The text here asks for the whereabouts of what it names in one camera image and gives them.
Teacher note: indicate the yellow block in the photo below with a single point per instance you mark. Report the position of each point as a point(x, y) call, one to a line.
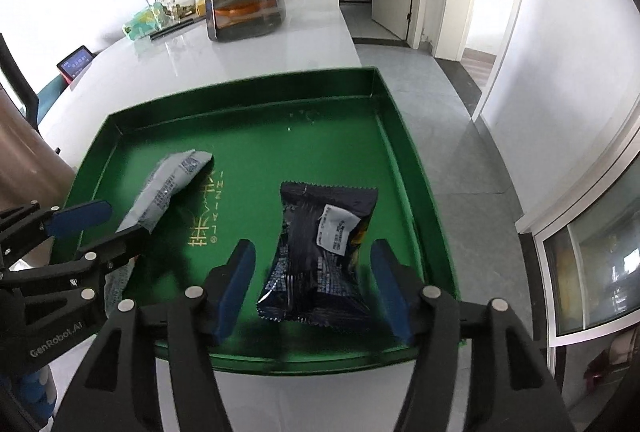
point(201, 7)

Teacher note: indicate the dark navy snack packet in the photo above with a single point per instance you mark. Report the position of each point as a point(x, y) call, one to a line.
point(320, 257)

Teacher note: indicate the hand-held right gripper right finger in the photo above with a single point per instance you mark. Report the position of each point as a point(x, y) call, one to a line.
point(392, 294)

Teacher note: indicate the green plastic packet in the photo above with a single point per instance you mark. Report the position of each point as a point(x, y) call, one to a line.
point(140, 26)

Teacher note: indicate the glass door cabinet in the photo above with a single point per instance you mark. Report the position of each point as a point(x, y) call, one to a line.
point(590, 252)

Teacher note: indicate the black flat strip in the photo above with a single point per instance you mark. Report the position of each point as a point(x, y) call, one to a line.
point(175, 29)

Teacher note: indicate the grey snack packet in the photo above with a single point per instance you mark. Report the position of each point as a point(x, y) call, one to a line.
point(165, 187)

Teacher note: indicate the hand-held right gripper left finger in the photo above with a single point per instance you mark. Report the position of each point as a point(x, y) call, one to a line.
point(234, 294)

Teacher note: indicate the green tray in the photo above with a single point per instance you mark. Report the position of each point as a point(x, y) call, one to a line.
point(300, 152)

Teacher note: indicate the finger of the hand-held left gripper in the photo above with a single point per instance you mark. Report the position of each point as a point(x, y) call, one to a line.
point(112, 246)
point(80, 215)

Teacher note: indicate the small display with red case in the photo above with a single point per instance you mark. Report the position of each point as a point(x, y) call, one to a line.
point(75, 62)

